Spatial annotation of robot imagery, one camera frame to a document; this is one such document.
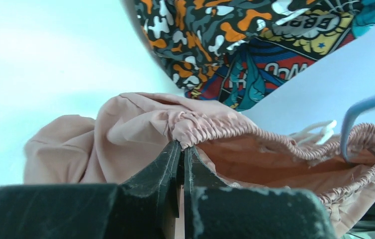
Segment colourful comic print shorts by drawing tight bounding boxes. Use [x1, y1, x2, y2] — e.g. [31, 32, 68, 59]
[186, 0, 375, 112]

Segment blue wire hanger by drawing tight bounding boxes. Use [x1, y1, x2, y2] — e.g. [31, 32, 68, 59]
[340, 95, 375, 164]

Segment orange camouflage shorts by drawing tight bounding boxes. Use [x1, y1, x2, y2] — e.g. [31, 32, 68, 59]
[134, 0, 317, 89]

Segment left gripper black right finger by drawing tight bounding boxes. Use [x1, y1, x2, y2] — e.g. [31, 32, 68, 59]
[184, 147, 336, 239]

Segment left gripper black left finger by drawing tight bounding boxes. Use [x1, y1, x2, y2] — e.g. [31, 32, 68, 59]
[0, 141, 182, 239]

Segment pink shorts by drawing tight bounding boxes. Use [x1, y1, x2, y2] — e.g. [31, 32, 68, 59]
[23, 93, 375, 236]

